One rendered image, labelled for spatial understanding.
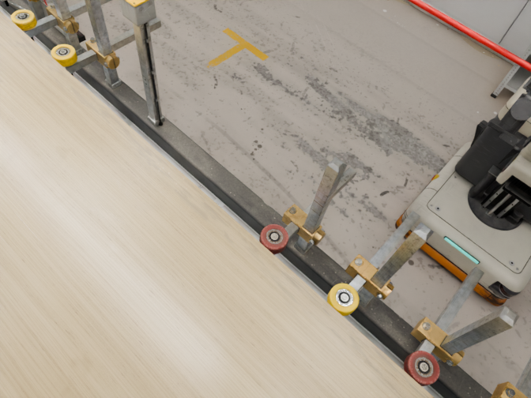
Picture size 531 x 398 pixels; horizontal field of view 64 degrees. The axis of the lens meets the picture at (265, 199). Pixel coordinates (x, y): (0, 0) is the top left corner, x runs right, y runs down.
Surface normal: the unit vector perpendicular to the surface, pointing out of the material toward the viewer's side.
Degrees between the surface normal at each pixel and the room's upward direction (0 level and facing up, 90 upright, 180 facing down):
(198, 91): 0
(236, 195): 0
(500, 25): 90
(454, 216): 0
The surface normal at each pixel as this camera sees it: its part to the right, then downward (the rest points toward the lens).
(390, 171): 0.11, -0.52
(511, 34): -0.68, 0.58
